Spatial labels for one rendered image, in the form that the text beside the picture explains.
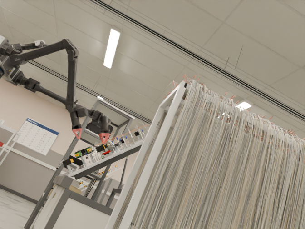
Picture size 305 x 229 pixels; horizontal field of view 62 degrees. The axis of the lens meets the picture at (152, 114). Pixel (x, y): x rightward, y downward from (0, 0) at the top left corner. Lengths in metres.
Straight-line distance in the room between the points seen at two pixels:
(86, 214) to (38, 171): 8.00
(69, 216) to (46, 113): 8.48
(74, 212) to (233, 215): 0.92
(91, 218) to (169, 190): 0.74
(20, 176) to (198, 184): 8.84
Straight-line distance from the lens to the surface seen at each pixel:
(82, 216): 1.66
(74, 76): 1.86
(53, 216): 1.64
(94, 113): 1.96
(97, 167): 1.79
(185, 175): 1.10
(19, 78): 2.45
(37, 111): 10.05
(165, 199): 1.06
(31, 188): 9.60
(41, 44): 2.31
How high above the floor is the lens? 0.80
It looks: 22 degrees up
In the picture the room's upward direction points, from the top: 24 degrees clockwise
